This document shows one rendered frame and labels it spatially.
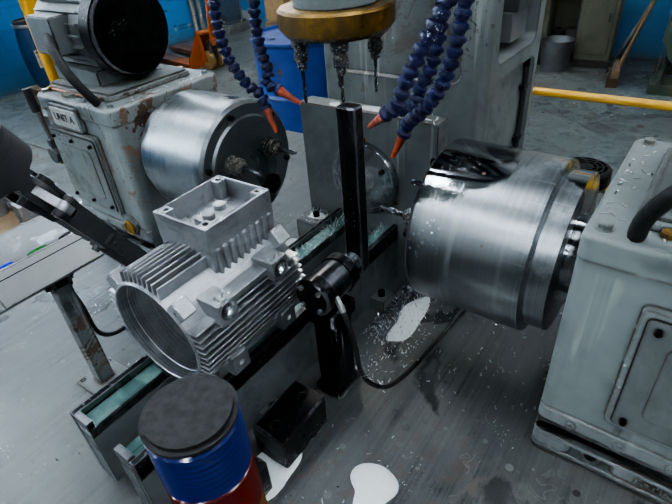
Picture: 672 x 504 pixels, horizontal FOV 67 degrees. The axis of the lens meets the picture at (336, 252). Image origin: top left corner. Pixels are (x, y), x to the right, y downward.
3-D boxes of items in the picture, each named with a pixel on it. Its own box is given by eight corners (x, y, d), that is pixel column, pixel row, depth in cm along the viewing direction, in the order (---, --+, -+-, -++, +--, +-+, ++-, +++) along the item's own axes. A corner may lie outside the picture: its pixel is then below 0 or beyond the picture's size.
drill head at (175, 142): (201, 164, 133) (178, 67, 119) (310, 196, 115) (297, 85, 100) (120, 206, 117) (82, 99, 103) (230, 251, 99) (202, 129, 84)
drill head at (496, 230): (428, 231, 99) (433, 107, 85) (667, 302, 78) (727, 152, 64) (357, 303, 83) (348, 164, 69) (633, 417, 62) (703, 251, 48)
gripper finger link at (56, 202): (17, 166, 52) (43, 176, 49) (59, 194, 56) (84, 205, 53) (2, 185, 51) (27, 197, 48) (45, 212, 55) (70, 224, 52)
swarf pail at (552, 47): (532, 73, 470) (537, 42, 454) (539, 64, 491) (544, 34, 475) (567, 75, 457) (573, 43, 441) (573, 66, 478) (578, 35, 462)
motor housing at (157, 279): (226, 284, 89) (202, 189, 78) (312, 321, 80) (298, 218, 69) (132, 357, 76) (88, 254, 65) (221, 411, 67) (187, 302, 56)
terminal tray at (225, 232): (226, 215, 78) (216, 174, 74) (278, 233, 73) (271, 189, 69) (165, 255, 71) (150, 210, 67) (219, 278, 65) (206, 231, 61)
